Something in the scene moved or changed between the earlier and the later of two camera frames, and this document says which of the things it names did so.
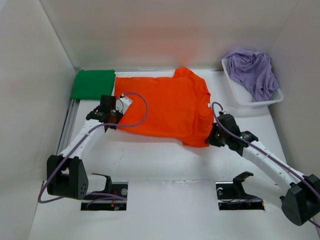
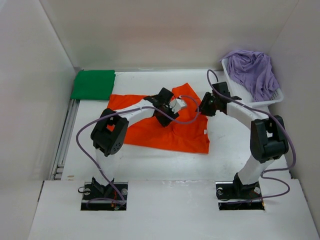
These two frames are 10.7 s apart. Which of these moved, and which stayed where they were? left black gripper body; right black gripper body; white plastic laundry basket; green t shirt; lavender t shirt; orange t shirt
Moved: left black gripper body; orange t shirt; right black gripper body
Stayed: lavender t shirt; green t shirt; white plastic laundry basket
